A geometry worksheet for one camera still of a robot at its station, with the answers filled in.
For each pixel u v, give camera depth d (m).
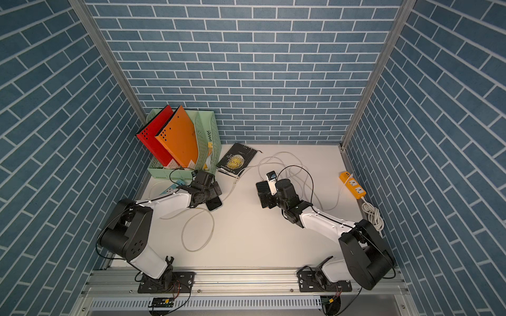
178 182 0.99
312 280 0.73
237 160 1.09
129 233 0.46
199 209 0.94
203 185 0.75
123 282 0.75
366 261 0.42
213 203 0.93
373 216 0.89
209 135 1.13
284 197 0.67
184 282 0.72
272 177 0.76
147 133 0.87
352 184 0.99
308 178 1.05
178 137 0.97
